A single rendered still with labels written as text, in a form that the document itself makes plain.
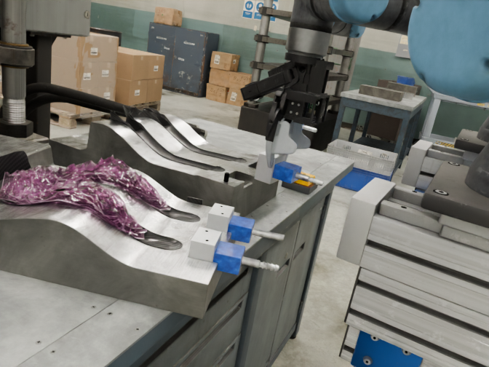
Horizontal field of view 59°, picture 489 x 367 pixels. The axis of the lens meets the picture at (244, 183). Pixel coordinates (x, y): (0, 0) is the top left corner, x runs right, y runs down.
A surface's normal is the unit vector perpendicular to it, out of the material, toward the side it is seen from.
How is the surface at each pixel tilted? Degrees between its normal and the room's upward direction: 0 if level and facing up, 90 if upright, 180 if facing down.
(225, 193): 90
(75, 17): 90
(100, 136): 90
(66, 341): 0
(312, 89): 90
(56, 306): 0
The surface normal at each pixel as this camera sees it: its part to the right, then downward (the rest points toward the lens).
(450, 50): -0.93, 0.10
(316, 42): 0.26, 0.35
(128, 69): -0.29, 0.26
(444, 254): -0.48, 0.21
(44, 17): 0.88, 0.28
